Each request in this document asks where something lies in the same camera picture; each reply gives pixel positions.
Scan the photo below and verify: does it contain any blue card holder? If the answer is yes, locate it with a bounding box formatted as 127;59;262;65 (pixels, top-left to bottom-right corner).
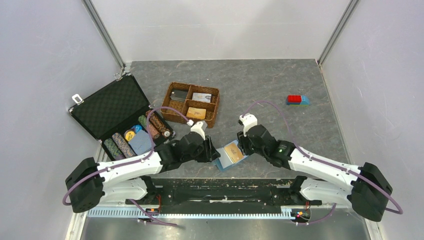
212;140;248;172

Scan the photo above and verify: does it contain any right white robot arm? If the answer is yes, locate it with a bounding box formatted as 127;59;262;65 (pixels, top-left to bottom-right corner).
236;125;393;222

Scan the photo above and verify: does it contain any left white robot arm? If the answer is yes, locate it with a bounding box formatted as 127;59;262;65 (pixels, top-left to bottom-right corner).
62;132;221;213

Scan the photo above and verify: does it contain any gold VIP card stack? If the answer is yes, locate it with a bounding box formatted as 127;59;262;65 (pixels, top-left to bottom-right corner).
186;107;207;120

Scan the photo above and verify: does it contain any silver VIP card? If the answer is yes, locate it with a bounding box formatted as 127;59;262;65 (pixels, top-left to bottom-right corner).
192;92;213;103

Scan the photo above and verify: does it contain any blue playing card deck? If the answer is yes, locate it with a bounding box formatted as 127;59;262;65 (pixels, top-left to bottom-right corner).
128;130;152;155

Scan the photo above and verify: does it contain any black VIP card stack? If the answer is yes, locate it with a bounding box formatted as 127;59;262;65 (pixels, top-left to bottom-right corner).
169;89;188;102

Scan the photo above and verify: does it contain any brown woven divided basket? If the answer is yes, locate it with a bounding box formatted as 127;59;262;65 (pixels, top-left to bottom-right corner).
162;82;220;129

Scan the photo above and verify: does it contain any red blue toy brick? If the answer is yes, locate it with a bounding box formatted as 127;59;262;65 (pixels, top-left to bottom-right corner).
285;95;310;106

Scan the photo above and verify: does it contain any red white chip row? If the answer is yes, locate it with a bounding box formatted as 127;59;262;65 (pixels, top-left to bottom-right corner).
146;124;161;140

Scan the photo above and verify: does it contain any orange black chip row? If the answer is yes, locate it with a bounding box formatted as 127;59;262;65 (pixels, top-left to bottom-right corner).
145;110;171;138

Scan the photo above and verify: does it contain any yellow poker chip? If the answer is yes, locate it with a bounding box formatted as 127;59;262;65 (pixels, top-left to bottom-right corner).
124;129;136;142

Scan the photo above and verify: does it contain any green chip row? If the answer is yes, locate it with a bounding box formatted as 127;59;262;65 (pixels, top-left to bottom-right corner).
104;138;126;160

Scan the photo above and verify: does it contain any black poker chip case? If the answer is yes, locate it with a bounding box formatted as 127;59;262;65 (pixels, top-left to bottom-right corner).
68;73;176;162

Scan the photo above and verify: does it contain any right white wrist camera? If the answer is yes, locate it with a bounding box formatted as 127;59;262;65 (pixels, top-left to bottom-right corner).
239;113;258;137

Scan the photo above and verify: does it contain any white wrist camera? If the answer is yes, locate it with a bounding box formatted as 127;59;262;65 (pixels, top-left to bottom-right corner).
239;113;258;137
187;119;208;140

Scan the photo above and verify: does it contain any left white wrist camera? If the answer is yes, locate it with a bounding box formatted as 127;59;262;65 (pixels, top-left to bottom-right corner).
187;119;208;140

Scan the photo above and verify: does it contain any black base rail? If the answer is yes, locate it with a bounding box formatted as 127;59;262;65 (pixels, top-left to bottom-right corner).
136;177;322;214

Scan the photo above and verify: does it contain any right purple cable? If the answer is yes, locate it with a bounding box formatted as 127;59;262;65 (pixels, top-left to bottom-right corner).
240;100;404;226

